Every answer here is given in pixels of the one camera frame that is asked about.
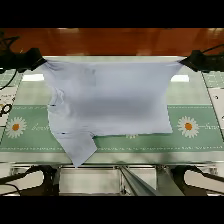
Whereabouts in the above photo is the light blue shirt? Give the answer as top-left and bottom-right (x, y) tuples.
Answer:
(38, 58), (185, 169)

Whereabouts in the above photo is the silver frame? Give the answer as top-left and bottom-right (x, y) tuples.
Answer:
(9, 162), (218, 197)

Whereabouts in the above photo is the black cable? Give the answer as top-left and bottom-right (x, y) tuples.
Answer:
(0, 68), (18, 92)

